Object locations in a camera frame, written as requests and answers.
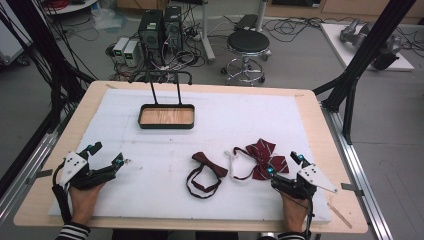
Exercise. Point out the person's right hand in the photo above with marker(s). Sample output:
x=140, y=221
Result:
x=296, y=213

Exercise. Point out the striped maroon bow tie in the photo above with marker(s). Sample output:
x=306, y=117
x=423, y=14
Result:
x=261, y=153

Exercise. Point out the white floor board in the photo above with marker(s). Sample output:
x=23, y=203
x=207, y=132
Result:
x=336, y=43

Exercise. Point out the white power supply unit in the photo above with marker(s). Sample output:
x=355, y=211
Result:
x=119, y=48
x=131, y=53

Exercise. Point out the clear plastic bag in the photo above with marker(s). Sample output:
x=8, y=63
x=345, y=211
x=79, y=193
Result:
x=108, y=19

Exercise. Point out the flat black box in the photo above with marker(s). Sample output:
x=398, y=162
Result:
x=246, y=22

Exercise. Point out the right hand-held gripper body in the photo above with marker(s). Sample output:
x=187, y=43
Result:
x=311, y=176

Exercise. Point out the thin wooden stick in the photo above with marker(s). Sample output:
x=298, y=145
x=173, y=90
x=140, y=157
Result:
x=340, y=215

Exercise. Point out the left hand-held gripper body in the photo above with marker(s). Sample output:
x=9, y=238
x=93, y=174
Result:
x=75, y=166

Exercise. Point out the white foam mat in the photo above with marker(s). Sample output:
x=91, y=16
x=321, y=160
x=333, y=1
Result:
x=160, y=173

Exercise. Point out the person's left hand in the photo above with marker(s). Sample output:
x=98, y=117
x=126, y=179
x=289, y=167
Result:
x=83, y=203

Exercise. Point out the black computer tower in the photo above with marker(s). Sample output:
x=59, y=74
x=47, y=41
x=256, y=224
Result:
x=150, y=30
x=173, y=26

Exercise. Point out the light wooden table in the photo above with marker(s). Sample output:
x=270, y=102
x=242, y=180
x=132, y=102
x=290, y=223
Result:
x=320, y=133

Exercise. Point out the white round table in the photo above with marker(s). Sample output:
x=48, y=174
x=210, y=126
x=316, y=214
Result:
x=71, y=7

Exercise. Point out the grey metal stand leg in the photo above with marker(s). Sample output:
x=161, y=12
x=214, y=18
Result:
x=207, y=40

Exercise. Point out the grey equipment case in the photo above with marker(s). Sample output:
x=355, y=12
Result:
x=11, y=43

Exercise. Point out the black round stool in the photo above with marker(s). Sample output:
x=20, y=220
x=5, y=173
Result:
x=248, y=41

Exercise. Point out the plain maroon bow tie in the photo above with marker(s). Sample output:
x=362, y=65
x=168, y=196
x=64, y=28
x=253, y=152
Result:
x=208, y=163

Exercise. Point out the black rack with wooden tray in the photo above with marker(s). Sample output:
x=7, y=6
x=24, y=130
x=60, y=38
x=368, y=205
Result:
x=166, y=116

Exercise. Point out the grey metal bracket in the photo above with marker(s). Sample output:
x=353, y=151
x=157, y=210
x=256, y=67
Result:
x=351, y=189
x=40, y=176

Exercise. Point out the aluminium rail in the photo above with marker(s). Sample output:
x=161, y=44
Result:
x=26, y=166
x=360, y=173

